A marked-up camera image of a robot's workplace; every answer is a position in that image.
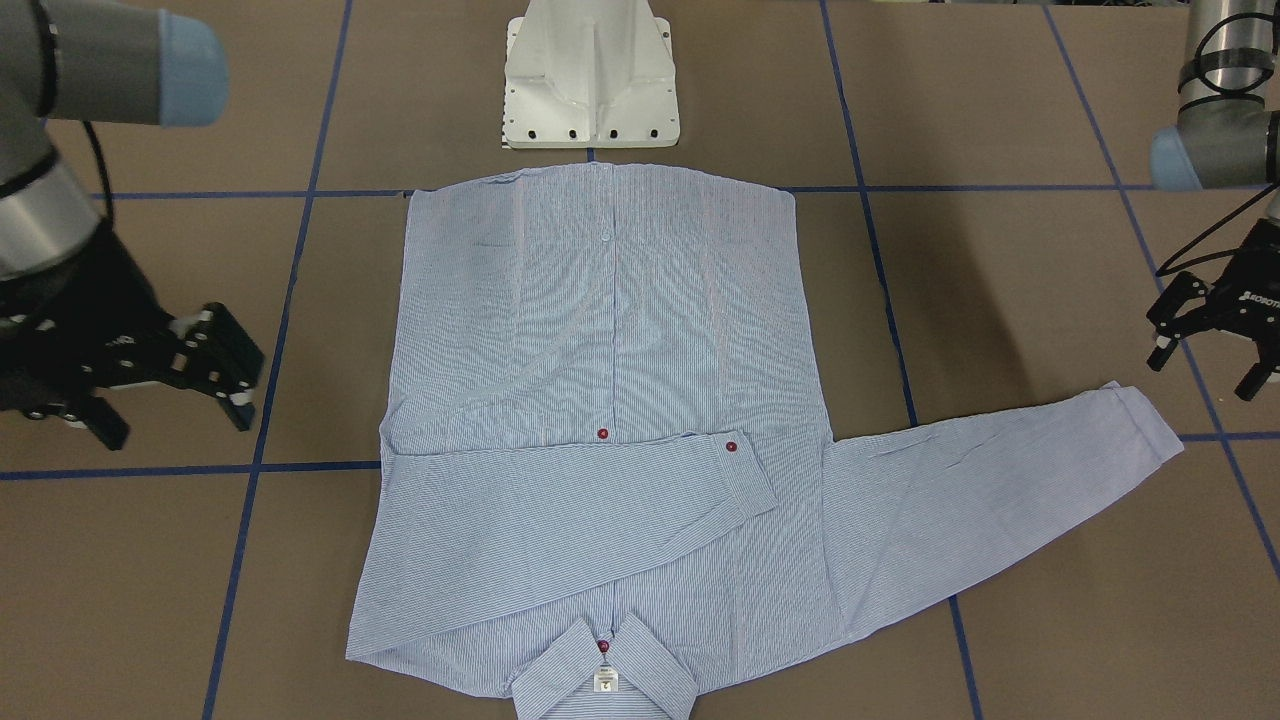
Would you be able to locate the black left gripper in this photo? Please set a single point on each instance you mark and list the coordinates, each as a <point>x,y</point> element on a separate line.
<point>1254,297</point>

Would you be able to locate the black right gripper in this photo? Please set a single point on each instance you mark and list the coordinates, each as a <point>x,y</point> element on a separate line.
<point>92,335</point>

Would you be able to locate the light blue striped shirt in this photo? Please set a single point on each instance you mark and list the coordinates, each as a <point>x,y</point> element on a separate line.
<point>608,479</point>

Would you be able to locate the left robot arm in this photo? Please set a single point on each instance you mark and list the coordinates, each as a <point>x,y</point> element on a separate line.
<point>1224,137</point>

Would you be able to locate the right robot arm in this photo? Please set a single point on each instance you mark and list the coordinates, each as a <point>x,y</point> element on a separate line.
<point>65,66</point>

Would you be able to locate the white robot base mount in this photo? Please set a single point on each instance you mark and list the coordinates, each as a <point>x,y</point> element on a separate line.
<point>590,75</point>

